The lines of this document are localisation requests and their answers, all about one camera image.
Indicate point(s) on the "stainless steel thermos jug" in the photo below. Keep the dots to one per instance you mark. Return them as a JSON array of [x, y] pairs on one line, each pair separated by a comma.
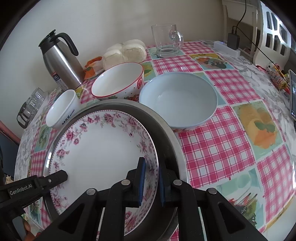
[[60, 58]]

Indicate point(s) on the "black charger plug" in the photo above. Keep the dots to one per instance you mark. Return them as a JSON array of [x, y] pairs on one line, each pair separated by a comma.
[[233, 39]]

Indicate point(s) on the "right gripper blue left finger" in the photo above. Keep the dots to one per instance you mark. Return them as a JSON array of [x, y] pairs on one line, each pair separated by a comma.
[[115, 200]]

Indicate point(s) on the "person's left hand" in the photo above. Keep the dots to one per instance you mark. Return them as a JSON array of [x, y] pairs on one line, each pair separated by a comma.
[[29, 236]]

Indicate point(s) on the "bag of white steamed buns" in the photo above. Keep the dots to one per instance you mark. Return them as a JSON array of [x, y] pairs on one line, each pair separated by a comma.
[[130, 51]]

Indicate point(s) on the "pale blue large bowl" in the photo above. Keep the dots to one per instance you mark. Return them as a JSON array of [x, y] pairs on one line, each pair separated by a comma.
[[184, 100]]

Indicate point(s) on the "white lattice chair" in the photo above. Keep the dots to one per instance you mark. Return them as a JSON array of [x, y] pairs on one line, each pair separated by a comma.
[[276, 44]]

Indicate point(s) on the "smartphone on stand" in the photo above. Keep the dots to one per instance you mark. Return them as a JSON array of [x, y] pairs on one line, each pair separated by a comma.
[[292, 76]]

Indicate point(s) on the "white power strip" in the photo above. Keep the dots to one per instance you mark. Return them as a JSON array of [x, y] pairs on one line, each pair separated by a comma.
[[222, 47]]

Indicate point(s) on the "checkered fruit tablecloth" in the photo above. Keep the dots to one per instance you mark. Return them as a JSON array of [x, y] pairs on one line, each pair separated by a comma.
[[247, 149]]

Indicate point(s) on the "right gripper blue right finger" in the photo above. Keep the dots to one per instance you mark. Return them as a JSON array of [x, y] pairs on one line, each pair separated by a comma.
[[186, 199]]

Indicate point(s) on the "orange snack packet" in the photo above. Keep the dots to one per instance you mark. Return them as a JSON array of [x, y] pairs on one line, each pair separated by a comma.
[[93, 68]]

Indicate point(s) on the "clear glass mug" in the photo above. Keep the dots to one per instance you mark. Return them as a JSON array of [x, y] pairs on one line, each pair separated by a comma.
[[168, 40]]

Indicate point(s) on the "tray of small glasses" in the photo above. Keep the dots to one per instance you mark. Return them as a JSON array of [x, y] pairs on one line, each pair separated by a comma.
[[30, 107]]

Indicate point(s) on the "colourful cylindrical tin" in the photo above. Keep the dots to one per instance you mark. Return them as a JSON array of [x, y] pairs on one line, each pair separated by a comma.
[[276, 77]]

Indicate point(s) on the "floral rimmed round plate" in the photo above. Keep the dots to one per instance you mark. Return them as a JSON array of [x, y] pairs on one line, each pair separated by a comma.
[[96, 150]]

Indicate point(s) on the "strawberry pattern red-rim bowl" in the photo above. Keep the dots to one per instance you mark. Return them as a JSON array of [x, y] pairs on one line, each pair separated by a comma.
[[123, 81]]

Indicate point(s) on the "small white bowl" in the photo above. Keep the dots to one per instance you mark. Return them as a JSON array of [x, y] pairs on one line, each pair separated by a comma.
[[63, 109]]

